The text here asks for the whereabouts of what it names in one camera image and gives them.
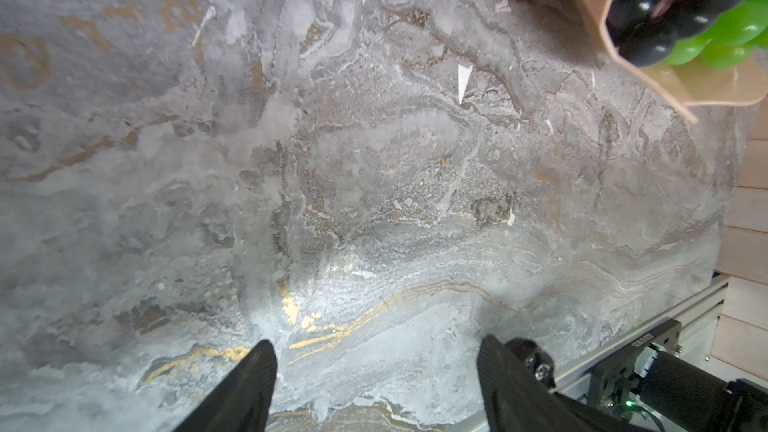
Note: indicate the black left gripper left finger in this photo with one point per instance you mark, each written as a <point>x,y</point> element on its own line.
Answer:
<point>242,400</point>

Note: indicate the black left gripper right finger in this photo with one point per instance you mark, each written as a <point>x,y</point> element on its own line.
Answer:
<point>516,379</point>

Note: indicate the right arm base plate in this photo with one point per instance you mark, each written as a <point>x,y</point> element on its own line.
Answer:
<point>614,378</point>

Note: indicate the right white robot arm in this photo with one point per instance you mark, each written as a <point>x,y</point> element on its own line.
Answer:
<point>696,400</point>

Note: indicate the aluminium front rail frame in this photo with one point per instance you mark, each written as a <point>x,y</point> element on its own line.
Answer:
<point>572,382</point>

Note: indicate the green grape bunch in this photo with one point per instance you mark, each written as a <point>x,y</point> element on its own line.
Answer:
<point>722,33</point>

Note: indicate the peach scalloped fruit bowl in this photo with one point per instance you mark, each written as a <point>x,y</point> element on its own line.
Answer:
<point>691,84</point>

